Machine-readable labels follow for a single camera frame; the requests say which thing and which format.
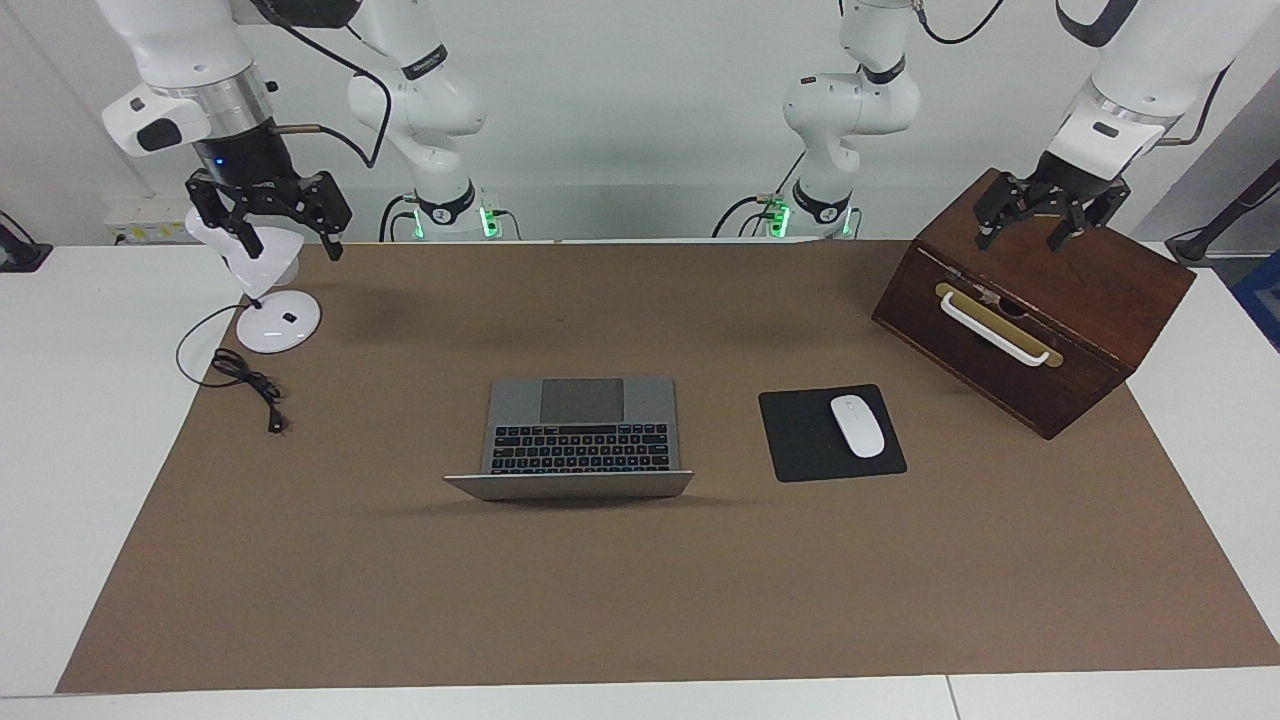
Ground black base cable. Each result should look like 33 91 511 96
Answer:
712 150 806 239
378 192 416 243

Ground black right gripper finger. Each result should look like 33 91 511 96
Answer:
187 172 263 259
300 172 353 261

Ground black mouse pad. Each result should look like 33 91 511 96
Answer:
758 384 908 484

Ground grey laptop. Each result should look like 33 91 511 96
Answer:
443 376 695 502

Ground white box handle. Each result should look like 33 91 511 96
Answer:
940 290 1053 368

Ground thin black lamp cable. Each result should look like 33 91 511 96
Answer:
176 303 291 436

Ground white wall power strip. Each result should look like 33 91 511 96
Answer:
105 197 191 246

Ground black clamp foot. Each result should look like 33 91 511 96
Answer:
0 212 53 273

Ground dark brown wooden box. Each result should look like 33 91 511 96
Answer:
872 167 1197 441

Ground brown table mat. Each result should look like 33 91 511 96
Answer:
55 240 1280 694

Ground white desk lamp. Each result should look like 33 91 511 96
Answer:
185 205 322 355

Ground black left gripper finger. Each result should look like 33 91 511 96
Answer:
975 172 1036 251
1046 182 1131 253

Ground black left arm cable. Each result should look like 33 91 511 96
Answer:
915 0 1233 149

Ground blue crate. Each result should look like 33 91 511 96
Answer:
1232 250 1280 353

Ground black tripod stand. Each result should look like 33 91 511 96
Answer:
1168 158 1280 263

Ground white computer mouse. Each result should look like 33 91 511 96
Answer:
830 395 887 459

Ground brass handle plate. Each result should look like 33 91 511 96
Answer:
935 282 1064 369

